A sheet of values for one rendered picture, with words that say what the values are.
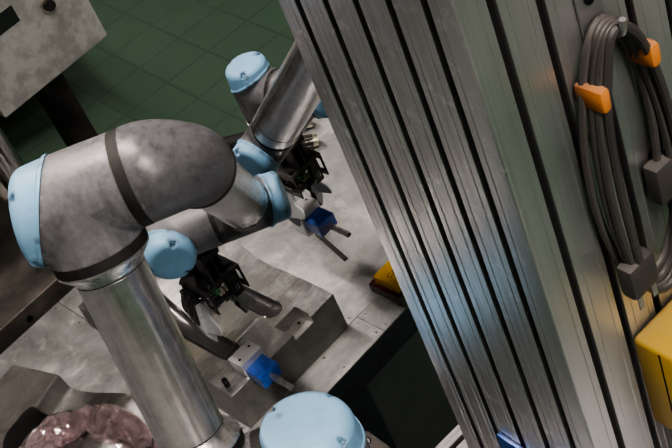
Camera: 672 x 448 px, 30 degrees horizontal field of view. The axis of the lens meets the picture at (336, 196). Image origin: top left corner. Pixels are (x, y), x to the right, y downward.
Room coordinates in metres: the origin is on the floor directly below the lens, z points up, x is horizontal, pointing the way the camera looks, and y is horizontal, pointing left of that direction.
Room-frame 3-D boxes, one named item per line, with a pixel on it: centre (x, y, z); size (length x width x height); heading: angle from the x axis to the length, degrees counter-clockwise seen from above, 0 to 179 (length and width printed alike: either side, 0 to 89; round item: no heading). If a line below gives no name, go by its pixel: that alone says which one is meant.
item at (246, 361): (1.51, 0.23, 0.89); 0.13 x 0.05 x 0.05; 31
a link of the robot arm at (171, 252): (1.43, 0.23, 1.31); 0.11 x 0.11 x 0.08; 85
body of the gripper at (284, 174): (1.78, 0.05, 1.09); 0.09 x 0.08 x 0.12; 31
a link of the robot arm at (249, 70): (1.78, 0.05, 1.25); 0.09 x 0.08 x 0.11; 45
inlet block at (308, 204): (1.77, 0.04, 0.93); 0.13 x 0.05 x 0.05; 31
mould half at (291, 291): (1.78, 0.31, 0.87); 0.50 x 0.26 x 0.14; 31
